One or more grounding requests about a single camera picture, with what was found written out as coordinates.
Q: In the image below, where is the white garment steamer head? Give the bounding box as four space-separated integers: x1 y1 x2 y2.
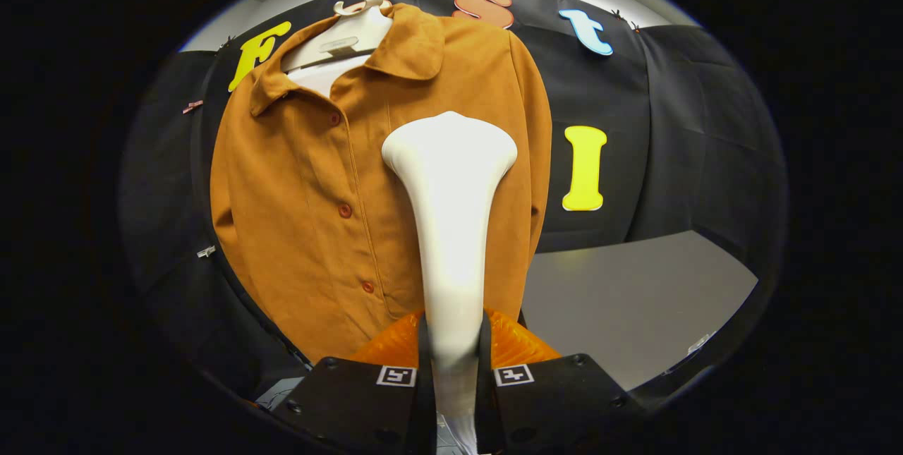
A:
381 111 519 419

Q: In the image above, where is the orange button-up shirt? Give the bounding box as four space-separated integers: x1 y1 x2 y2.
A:
210 4 553 364

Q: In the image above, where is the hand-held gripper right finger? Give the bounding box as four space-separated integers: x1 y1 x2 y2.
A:
476 308 650 455

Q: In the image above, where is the white mannequin torso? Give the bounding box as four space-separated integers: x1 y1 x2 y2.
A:
281 0 394 99

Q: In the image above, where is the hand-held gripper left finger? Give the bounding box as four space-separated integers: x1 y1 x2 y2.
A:
272 310 437 455

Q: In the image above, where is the black backdrop cloth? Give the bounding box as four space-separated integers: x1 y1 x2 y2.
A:
120 0 787 399

